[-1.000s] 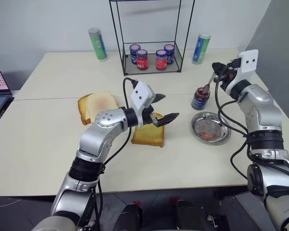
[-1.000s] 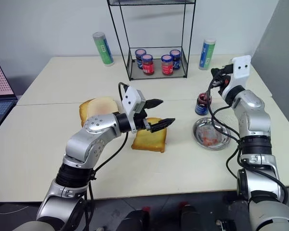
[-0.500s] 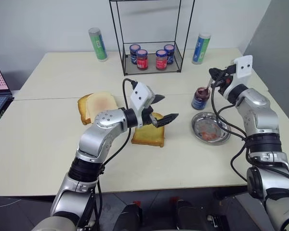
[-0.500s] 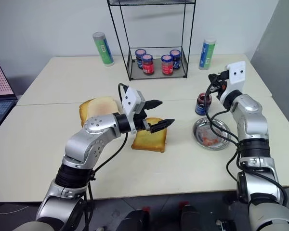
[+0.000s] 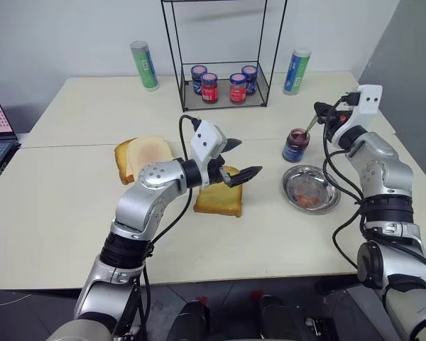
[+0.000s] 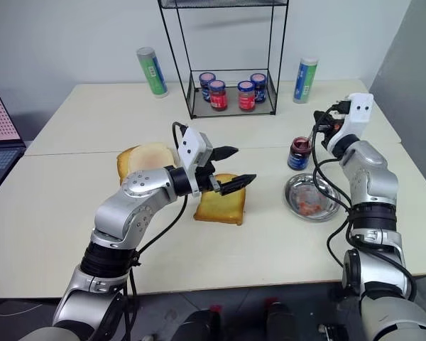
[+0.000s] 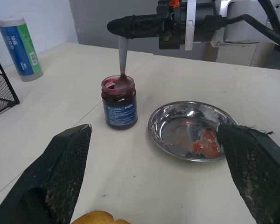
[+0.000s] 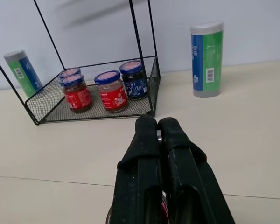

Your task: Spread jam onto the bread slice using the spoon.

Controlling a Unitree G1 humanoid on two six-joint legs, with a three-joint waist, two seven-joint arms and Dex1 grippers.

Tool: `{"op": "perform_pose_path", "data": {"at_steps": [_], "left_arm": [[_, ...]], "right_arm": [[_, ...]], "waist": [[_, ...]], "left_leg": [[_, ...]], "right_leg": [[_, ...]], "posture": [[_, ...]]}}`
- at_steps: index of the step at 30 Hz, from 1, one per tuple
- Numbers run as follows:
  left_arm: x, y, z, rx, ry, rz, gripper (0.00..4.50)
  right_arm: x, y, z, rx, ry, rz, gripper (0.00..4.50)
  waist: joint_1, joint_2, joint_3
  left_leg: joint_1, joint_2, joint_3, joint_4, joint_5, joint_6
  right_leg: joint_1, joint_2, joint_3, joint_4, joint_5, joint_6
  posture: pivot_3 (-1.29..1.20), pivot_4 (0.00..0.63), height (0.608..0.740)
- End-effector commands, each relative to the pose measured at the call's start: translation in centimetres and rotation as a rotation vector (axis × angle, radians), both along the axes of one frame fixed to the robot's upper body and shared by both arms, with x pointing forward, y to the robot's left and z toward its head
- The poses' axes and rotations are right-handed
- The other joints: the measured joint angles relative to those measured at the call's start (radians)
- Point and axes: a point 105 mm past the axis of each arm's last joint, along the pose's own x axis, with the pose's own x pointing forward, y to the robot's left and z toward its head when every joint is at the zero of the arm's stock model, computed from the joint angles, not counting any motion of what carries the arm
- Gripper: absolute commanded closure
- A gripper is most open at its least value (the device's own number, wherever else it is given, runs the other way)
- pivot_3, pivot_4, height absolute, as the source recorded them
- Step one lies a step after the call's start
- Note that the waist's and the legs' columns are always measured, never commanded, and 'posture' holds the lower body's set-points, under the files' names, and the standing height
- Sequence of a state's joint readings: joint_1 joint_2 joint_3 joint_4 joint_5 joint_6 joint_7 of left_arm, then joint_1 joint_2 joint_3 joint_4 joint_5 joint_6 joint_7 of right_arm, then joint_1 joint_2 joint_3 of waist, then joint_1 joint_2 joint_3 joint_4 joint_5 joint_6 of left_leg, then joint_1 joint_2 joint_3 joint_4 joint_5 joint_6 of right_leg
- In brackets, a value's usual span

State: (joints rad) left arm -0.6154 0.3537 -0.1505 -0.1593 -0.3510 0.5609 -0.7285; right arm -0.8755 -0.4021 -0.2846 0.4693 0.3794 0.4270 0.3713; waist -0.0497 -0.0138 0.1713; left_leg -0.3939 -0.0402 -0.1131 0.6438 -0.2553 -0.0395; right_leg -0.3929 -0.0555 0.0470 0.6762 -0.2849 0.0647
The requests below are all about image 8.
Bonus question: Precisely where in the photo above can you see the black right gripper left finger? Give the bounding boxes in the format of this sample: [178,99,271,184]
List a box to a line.
[111,114,164,224]

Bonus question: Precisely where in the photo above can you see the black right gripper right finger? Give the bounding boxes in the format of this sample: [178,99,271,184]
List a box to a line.
[158,117,236,224]

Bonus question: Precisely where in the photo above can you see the open glass jam jar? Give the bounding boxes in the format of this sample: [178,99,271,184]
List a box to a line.
[105,191,170,224]

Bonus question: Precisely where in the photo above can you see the pale red label jam jar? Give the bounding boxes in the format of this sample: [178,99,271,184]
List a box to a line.
[94,70,129,114]

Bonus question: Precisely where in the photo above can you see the blue label jam jar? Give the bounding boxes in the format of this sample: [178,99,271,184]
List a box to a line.
[119,60,149,101]

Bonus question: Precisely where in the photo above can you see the grey roll green blue label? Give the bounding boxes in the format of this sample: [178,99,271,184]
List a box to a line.
[190,21,225,98]
[3,49,45,98]

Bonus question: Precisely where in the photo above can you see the black wire mesh rack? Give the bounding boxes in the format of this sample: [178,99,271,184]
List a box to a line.
[0,0,161,126]

